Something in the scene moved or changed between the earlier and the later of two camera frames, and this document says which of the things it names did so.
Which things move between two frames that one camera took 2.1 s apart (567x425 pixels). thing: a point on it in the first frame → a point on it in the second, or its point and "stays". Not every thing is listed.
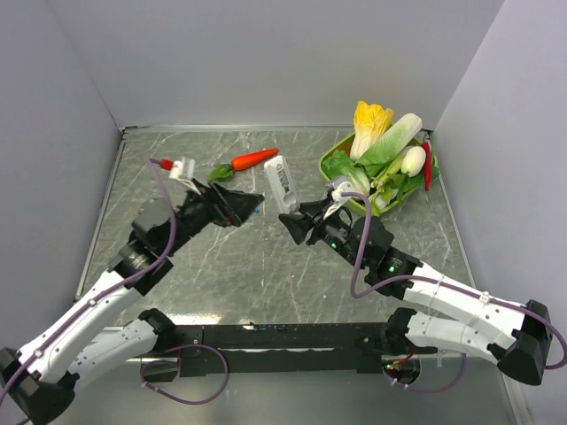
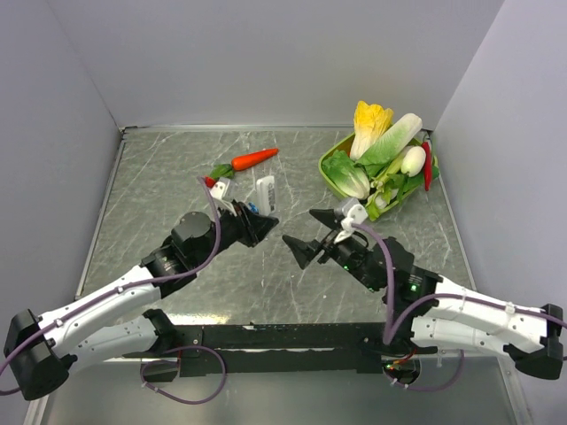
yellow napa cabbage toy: (370, 120) stays
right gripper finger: (299, 224) → (302, 251)
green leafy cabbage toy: (340, 166) stays
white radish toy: (413, 161) stays
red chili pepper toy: (427, 166) stays
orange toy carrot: (224, 171) stays
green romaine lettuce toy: (392, 142) stays
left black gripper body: (198, 212) → (236, 227)
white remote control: (282, 185) → (266, 195)
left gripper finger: (238, 204) → (261, 224)
